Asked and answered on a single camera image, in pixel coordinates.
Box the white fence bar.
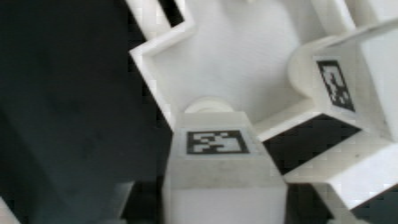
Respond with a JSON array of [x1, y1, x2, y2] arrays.
[[0, 198, 21, 224], [284, 131, 398, 209]]

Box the white chair seat part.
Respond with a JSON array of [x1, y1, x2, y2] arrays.
[[126, 0, 398, 139]]

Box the white chair leg block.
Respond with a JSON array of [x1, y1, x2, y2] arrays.
[[161, 97, 287, 224]]

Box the white chair leg with tag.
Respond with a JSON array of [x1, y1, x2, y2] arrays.
[[287, 19, 398, 142]]

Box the white left fence bar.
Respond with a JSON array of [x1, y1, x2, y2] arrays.
[[0, 198, 21, 224]]

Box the white front fence bar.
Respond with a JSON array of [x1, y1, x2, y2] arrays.
[[284, 131, 398, 209]]

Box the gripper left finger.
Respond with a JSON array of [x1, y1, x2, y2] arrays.
[[110, 181, 142, 224]]

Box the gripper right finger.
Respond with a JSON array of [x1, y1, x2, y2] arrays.
[[312, 183, 362, 224]]

